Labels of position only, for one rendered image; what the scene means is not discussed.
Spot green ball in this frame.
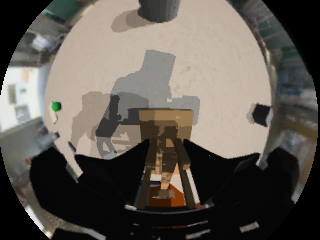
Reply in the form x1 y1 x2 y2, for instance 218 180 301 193
51 103 61 112

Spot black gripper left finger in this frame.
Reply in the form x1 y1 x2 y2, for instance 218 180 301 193
73 139 149 205

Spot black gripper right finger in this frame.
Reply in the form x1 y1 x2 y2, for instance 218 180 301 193
183 139 261 205

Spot dark grey ball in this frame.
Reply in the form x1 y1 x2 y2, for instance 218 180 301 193
52 132 60 140

